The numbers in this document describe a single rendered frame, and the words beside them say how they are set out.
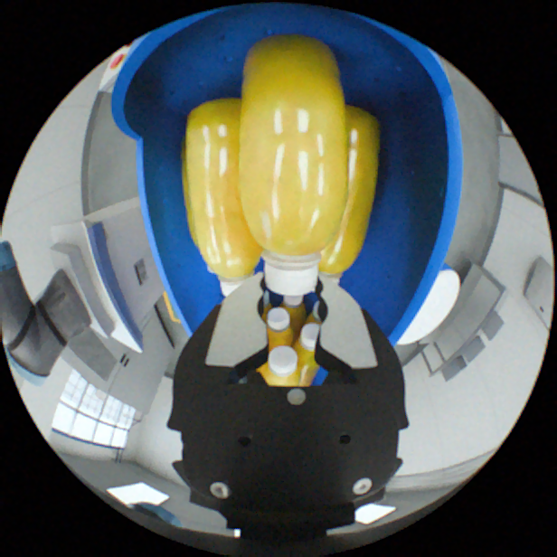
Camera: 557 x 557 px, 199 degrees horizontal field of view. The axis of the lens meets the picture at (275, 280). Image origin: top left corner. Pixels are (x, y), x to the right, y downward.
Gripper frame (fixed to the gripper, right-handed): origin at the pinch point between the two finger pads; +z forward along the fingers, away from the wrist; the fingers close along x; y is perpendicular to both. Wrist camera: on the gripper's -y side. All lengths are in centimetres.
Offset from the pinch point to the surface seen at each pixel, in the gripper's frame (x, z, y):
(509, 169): 361, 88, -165
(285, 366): 0.2, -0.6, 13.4
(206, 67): -6.9, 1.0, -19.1
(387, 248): 12.6, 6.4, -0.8
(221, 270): -6.2, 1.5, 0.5
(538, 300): 314, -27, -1
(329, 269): 3.9, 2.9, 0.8
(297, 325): 2.9, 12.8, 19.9
